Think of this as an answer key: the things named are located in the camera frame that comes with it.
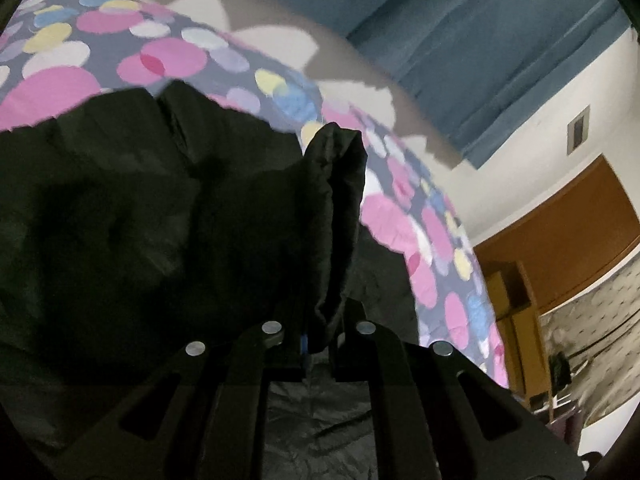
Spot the dotted bed sheet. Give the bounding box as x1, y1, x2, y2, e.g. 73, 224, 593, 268
0, 0, 511, 391

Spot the black jacket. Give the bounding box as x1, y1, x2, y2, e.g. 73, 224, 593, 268
0, 80, 426, 480

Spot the small dark object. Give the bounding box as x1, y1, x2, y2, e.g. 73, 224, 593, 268
547, 350, 574, 387

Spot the blue curtain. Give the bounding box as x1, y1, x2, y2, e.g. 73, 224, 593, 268
190, 0, 632, 171

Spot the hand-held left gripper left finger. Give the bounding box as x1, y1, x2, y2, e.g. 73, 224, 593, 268
52, 319, 308, 480

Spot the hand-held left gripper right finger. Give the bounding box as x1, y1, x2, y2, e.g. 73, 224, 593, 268
330, 300, 587, 480

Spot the wooden bedside cabinet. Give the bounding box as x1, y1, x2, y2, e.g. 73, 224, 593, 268
482, 260, 557, 422

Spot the wooden door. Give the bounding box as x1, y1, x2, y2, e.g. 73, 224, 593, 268
472, 155, 640, 317

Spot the wall panel box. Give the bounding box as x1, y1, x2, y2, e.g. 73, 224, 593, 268
566, 105, 592, 156

